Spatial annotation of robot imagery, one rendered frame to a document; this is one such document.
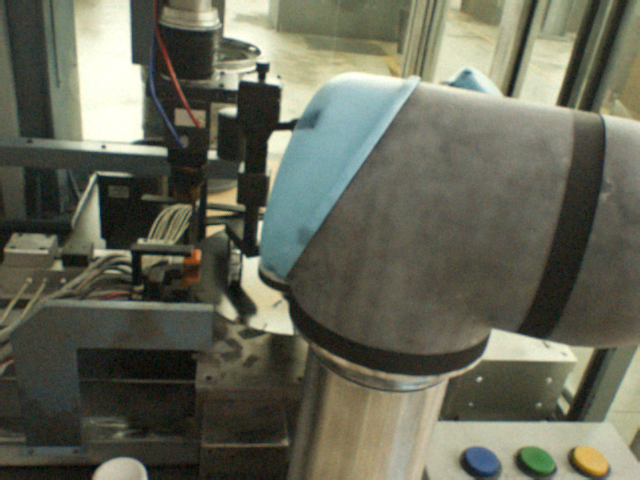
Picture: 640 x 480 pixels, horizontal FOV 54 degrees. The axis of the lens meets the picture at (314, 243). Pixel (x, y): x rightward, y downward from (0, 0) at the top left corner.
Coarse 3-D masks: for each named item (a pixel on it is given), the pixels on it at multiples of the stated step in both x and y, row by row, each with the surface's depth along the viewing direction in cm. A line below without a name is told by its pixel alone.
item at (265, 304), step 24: (216, 240) 104; (192, 264) 96; (216, 264) 97; (240, 264) 98; (192, 288) 91; (216, 288) 91; (240, 288) 92; (264, 288) 93; (288, 288) 94; (216, 312) 87; (240, 312) 87; (264, 312) 88
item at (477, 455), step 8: (472, 448) 76; (480, 448) 76; (464, 456) 75; (472, 456) 74; (480, 456) 75; (488, 456) 75; (496, 456) 75; (472, 464) 73; (480, 464) 74; (488, 464) 74; (496, 464) 74; (480, 472) 73; (488, 472) 73; (496, 472) 74
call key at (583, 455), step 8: (576, 448) 78; (584, 448) 78; (592, 448) 78; (576, 456) 76; (584, 456) 77; (592, 456) 77; (600, 456) 77; (576, 464) 76; (584, 464) 75; (592, 464) 76; (600, 464) 76; (592, 472) 75; (600, 472) 75
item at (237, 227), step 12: (252, 216) 89; (228, 228) 95; (240, 228) 95; (252, 228) 90; (228, 240) 95; (240, 240) 92; (252, 240) 91; (228, 252) 96; (240, 252) 96; (252, 252) 91
